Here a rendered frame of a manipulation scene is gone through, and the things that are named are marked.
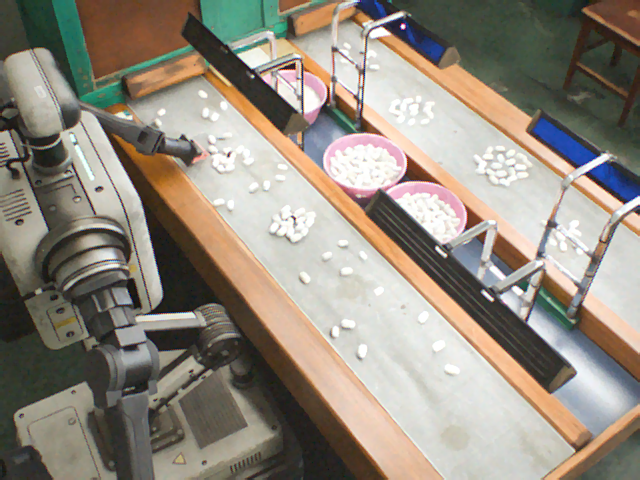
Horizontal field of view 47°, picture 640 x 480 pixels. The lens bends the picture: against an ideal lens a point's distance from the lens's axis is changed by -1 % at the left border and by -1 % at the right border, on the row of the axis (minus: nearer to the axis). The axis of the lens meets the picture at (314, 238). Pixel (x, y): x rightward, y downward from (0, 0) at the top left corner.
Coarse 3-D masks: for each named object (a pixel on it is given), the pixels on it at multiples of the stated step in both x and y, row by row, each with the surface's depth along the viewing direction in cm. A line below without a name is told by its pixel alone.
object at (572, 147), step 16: (544, 112) 200; (528, 128) 203; (544, 128) 200; (560, 128) 197; (544, 144) 200; (560, 144) 197; (576, 144) 194; (592, 144) 191; (576, 160) 194; (592, 176) 191; (608, 176) 188; (624, 176) 185; (608, 192) 188; (624, 192) 185
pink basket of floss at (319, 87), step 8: (280, 72) 270; (288, 72) 270; (304, 72) 269; (288, 80) 272; (304, 80) 271; (312, 80) 269; (320, 80) 266; (320, 88) 266; (320, 96) 266; (320, 104) 257; (304, 112) 253; (312, 112) 257; (312, 120) 262
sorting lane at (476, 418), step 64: (192, 128) 252; (256, 192) 231; (256, 256) 214; (320, 256) 214; (320, 320) 199; (384, 320) 199; (384, 384) 186; (448, 384) 186; (448, 448) 174; (512, 448) 174
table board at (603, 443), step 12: (636, 408) 181; (624, 420) 179; (636, 420) 184; (612, 432) 177; (624, 432) 184; (588, 444) 175; (600, 444) 175; (612, 444) 185; (576, 456) 173; (588, 456) 175; (600, 456) 186; (564, 468) 171; (576, 468) 175; (588, 468) 186
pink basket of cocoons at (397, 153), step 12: (336, 144) 244; (348, 144) 247; (360, 144) 248; (372, 144) 247; (384, 144) 245; (396, 144) 242; (324, 156) 238; (396, 156) 243; (336, 180) 231; (396, 180) 231; (348, 192) 233; (360, 192) 231; (372, 192) 231
